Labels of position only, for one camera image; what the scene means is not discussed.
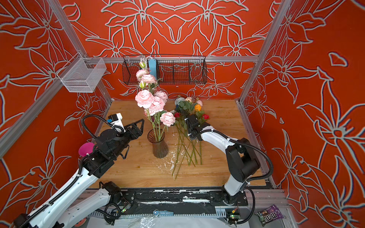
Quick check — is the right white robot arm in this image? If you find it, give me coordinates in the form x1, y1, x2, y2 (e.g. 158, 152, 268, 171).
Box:
184, 115, 274, 206

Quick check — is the pink plastic cup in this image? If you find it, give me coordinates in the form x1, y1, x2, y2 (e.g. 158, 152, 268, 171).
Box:
79, 142, 95, 157

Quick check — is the mixed flower bunch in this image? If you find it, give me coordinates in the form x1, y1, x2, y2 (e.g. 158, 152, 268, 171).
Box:
172, 97, 210, 180

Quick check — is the purple candy bag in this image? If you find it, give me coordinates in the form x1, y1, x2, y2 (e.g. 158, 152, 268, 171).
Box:
254, 205, 285, 227

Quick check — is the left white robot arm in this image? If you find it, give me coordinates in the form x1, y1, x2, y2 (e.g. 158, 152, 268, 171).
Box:
13, 113, 144, 228

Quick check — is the clear plastic bin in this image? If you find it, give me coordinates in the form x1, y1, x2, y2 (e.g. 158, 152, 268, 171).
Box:
57, 53, 106, 93

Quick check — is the light blue box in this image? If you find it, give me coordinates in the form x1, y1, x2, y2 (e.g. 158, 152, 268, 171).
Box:
148, 59, 157, 78

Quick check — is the brown glass vase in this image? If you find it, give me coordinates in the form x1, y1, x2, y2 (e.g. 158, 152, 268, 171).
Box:
147, 129, 169, 159

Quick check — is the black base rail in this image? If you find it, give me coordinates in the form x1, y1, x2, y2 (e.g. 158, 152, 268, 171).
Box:
97, 187, 251, 219

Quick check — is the red plastic wheel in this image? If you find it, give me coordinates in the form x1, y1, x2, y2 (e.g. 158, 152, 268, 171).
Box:
74, 218, 87, 228

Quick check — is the pink carnation stem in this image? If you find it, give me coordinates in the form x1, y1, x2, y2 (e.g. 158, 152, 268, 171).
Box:
154, 91, 168, 103

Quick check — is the pale pink flower stem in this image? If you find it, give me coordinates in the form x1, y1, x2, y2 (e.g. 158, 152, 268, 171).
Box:
135, 90, 166, 129

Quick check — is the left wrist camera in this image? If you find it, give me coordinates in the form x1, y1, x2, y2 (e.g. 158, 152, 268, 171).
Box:
107, 113, 125, 134

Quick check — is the pink peony stem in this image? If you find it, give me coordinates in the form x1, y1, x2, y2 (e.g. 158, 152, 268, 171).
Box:
156, 111, 176, 140

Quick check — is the black wire basket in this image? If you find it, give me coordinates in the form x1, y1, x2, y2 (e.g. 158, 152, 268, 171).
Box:
121, 54, 208, 85

